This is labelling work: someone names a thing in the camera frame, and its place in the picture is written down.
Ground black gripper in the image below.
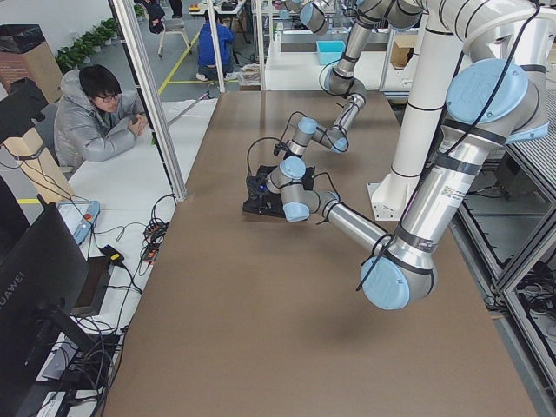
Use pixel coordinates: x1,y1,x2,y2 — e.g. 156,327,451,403
245,174,278,213

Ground black t-shirt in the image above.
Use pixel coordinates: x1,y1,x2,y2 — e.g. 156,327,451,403
242,163,316,219

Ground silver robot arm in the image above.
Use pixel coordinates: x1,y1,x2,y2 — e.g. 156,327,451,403
275,0,422,157
244,58,549,310

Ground person in blue hoodie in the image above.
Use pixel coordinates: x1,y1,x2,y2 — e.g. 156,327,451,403
195,10,237,82

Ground blue plastic tray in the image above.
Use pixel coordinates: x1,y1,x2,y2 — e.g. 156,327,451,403
316,40,346,66

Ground robot teach pendant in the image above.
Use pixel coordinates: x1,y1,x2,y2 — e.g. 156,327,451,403
56,201,101,244

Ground person in grey jacket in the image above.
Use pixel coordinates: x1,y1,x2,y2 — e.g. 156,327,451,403
54,64,149,169

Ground black Huawei monitor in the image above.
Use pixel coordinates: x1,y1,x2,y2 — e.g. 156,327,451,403
1,182,95,416

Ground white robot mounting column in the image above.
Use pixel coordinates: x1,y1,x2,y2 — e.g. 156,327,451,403
367,0,556,223

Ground cardboard box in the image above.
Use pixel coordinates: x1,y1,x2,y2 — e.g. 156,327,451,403
1,23,63,103

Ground black braided left cable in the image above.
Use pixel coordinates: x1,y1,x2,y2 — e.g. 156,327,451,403
246,136,288,177

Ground aluminium frame post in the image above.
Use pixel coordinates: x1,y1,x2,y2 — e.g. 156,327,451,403
108,0,188,202

